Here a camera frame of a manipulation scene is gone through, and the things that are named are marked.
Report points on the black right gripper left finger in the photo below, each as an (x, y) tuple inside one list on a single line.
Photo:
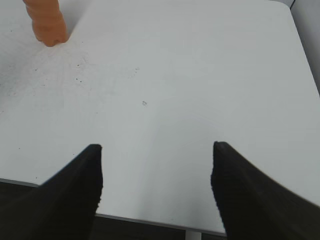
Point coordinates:
[(62, 208)]

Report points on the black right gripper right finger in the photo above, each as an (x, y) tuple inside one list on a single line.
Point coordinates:
[(253, 206)]

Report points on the orange soda plastic bottle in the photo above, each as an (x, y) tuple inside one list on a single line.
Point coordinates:
[(48, 24)]

